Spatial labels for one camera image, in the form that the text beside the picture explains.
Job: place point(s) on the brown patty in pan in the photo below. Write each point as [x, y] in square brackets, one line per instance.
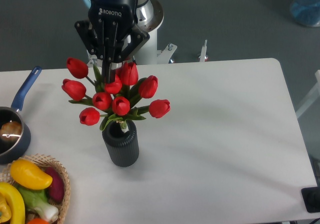
[10, 131]

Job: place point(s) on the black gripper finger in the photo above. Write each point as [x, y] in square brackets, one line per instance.
[133, 42]
[101, 42]

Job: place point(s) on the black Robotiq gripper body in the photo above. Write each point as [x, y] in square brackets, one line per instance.
[121, 11]

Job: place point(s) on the black device at table edge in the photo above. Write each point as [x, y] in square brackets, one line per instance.
[311, 198]

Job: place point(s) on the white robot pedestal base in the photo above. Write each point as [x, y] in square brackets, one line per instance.
[149, 53]

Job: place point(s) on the woven wicker basket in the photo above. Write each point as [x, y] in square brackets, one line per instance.
[43, 161]

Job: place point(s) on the yellow toy mango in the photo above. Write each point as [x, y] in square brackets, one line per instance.
[29, 175]

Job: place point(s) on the red tulip bouquet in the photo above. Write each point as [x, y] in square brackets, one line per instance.
[116, 101]

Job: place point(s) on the blue translucent container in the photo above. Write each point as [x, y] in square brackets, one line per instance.
[306, 12]

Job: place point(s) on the purple toy sweet potato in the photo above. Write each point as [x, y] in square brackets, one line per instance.
[56, 190]

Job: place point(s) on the white frame at right edge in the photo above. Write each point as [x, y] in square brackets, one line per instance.
[309, 98]

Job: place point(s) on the green white toy bok choy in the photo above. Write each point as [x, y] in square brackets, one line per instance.
[37, 201]

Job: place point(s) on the orange toy fruit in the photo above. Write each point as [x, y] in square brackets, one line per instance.
[38, 221]

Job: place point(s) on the yellow toy bell pepper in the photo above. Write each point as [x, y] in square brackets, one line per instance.
[15, 202]

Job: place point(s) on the blue handled saucepan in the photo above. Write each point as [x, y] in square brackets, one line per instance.
[11, 151]

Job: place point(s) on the dark grey ribbed vase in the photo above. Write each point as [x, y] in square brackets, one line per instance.
[123, 148]

